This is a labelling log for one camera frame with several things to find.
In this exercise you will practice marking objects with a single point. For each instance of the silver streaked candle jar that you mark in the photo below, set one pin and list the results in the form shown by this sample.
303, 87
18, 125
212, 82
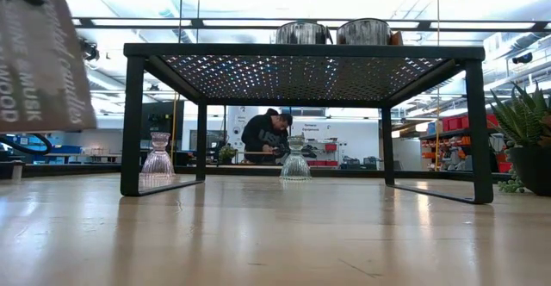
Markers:
363, 32
301, 33
39, 62

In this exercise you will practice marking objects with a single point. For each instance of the pink ribbed glass candle holder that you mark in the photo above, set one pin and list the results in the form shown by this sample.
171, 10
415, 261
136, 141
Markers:
158, 163

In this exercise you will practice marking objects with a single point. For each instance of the greenish ribbed glass candle holder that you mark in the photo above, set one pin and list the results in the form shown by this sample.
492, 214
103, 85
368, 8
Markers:
295, 165

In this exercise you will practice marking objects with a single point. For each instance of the black hanging device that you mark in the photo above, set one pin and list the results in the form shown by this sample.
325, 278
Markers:
89, 50

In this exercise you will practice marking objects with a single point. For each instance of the blue storage bins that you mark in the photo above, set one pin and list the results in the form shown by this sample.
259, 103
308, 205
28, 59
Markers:
64, 149

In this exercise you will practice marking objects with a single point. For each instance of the yellow vertical pole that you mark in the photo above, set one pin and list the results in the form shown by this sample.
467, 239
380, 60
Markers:
174, 126

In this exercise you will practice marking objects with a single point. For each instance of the linear ceiling light strip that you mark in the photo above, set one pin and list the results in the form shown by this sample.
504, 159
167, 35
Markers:
254, 22

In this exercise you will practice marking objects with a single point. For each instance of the small green potted plant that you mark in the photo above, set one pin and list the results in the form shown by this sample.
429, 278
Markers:
227, 152

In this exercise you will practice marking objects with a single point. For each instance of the black perforated metal shelf riser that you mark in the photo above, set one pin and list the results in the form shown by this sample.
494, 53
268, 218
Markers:
301, 50

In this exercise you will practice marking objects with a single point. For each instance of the person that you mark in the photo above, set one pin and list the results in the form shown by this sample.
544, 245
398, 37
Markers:
263, 137

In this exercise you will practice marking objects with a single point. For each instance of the small red storage bins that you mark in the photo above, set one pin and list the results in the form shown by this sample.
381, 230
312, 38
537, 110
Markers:
330, 147

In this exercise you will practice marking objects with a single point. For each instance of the orange red bin shelf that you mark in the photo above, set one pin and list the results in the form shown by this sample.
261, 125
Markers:
452, 124

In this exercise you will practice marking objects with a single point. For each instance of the black wall panel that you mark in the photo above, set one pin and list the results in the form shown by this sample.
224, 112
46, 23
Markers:
165, 118

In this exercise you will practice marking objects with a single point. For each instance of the black aluminium rig frame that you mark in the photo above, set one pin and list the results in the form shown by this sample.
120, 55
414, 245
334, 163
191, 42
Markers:
344, 173

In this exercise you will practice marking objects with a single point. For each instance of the black ceiling camera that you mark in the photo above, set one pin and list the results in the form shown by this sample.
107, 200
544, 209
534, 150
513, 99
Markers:
522, 58

